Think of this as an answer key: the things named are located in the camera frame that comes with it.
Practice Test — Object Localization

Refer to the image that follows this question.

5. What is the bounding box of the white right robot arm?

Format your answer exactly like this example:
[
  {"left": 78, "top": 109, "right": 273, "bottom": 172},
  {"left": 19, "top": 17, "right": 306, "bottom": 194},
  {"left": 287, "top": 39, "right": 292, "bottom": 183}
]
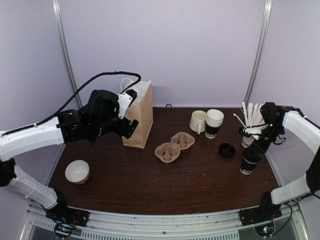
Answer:
[{"left": 245, "top": 102, "right": 320, "bottom": 221}]

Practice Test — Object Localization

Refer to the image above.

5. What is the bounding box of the cardboard cup carrier tray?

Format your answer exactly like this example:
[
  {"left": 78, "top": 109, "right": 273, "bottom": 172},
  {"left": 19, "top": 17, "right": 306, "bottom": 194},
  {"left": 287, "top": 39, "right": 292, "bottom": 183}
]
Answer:
[{"left": 154, "top": 132, "right": 195, "bottom": 164}]

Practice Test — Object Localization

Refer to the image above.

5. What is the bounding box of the aluminium frame post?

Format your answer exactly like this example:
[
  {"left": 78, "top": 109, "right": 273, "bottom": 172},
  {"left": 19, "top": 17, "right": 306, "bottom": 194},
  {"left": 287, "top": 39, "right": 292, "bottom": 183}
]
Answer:
[
  {"left": 52, "top": 0, "right": 78, "bottom": 94},
  {"left": 244, "top": 0, "right": 273, "bottom": 104}
]

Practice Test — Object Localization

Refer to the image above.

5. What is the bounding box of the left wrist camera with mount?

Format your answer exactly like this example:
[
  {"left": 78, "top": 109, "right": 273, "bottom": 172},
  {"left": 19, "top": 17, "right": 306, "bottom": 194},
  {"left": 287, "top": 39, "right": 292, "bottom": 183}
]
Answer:
[{"left": 117, "top": 89, "right": 138, "bottom": 119}]

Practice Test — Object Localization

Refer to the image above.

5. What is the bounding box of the stack of black paper cups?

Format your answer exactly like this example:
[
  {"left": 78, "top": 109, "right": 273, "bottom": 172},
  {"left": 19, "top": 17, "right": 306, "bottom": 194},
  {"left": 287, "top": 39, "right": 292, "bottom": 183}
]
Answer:
[{"left": 205, "top": 109, "right": 225, "bottom": 139}]

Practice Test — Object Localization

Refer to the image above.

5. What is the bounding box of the left aluminium frame post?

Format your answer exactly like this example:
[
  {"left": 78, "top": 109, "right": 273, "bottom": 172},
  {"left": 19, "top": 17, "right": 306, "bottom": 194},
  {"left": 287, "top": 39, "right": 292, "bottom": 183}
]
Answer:
[{"left": 52, "top": 0, "right": 78, "bottom": 94}]

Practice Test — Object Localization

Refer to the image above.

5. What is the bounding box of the wrapped white straws bundle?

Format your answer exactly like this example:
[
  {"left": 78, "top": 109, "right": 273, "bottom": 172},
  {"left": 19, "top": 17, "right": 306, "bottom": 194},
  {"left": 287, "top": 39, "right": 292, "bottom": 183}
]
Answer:
[{"left": 233, "top": 101, "right": 267, "bottom": 130}]

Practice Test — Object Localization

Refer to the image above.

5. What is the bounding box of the black paper coffee cup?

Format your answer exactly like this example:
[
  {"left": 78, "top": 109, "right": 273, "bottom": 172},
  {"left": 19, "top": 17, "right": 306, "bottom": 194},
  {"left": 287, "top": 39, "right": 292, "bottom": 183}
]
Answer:
[{"left": 240, "top": 156, "right": 260, "bottom": 175}]

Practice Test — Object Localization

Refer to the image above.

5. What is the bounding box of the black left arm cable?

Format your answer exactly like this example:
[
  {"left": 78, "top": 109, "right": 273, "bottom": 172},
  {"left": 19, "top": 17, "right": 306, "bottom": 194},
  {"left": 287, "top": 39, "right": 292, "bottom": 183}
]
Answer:
[{"left": 0, "top": 71, "right": 142, "bottom": 137}]

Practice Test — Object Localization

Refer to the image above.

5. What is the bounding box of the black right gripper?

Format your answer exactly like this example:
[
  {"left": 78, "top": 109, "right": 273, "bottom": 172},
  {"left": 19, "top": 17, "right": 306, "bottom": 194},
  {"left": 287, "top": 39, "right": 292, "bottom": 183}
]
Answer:
[{"left": 248, "top": 122, "right": 285, "bottom": 159}]

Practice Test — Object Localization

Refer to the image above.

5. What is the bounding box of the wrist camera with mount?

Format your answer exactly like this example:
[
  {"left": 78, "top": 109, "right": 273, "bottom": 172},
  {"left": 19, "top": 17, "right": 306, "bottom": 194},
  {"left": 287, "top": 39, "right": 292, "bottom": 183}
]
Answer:
[
  {"left": 238, "top": 124, "right": 266, "bottom": 140},
  {"left": 117, "top": 89, "right": 138, "bottom": 119}
]

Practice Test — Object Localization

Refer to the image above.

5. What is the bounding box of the black plastic cup lid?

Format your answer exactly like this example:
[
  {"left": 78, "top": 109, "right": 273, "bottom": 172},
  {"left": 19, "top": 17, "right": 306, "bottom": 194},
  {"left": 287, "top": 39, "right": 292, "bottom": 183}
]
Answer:
[{"left": 243, "top": 147, "right": 262, "bottom": 163}]

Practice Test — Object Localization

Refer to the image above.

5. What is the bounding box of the cream ribbed ceramic mug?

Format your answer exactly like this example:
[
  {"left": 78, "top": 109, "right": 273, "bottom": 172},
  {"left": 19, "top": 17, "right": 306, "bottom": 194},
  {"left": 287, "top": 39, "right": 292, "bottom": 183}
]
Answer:
[{"left": 189, "top": 110, "right": 207, "bottom": 135}]

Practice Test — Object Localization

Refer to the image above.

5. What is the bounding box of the white ceramic bowl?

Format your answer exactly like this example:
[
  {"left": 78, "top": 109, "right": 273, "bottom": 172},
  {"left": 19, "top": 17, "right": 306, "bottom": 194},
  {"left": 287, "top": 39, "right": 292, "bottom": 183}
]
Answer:
[{"left": 65, "top": 159, "right": 90, "bottom": 185}]

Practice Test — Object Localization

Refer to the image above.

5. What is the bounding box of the right aluminium frame post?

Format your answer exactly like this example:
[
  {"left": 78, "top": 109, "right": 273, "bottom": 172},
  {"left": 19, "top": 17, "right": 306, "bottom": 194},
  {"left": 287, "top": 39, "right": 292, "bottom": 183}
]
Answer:
[{"left": 244, "top": 0, "right": 273, "bottom": 104}]

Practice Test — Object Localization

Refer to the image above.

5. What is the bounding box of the aluminium front rail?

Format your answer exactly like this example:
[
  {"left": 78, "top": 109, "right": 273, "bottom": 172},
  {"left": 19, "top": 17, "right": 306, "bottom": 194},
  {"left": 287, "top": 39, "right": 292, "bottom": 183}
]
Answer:
[{"left": 22, "top": 197, "right": 310, "bottom": 240}]

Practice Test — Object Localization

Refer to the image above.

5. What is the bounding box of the white cup holding straws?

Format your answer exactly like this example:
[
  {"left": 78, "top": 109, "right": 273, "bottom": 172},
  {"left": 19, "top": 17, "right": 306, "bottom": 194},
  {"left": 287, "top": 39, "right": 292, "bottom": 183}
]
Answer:
[{"left": 241, "top": 136, "right": 255, "bottom": 148}]

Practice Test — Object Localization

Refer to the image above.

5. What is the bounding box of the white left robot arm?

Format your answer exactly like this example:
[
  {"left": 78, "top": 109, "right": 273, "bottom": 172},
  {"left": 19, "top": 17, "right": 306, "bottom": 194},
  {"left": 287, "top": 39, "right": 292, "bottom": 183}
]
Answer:
[{"left": 0, "top": 110, "right": 139, "bottom": 222}]

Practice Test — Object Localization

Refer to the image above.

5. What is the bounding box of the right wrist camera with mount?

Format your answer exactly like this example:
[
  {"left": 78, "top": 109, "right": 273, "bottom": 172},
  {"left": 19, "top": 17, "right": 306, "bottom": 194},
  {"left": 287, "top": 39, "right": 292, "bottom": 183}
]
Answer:
[{"left": 238, "top": 124, "right": 266, "bottom": 140}]

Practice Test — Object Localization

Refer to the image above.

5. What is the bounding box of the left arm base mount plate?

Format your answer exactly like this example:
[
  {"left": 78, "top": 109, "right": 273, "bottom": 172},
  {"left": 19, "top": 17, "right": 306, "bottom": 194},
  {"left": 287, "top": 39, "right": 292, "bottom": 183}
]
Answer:
[{"left": 44, "top": 207, "right": 90, "bottom": 227}]

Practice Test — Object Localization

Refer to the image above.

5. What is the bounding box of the stack of black cup lids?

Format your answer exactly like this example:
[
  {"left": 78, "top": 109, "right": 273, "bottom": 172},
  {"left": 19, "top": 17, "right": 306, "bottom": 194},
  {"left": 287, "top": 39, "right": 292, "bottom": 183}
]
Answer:
[{"left": 219, "top": 142, "right": 236, "bottom": 158}]

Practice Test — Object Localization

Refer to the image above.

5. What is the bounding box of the brown paper takeout bag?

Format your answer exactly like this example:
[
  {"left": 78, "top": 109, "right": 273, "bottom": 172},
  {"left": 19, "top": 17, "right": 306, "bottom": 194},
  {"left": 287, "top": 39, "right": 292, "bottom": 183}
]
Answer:
[{"left": 122, "top": 78, "right": 156, "bottom": 149}]

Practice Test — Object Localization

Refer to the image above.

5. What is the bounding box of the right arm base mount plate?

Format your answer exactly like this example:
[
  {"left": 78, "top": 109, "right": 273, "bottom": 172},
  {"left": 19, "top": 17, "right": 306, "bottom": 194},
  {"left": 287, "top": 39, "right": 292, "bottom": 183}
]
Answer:
[{"left": 239, "top": 206, "right": 282, "bottom": 226}]

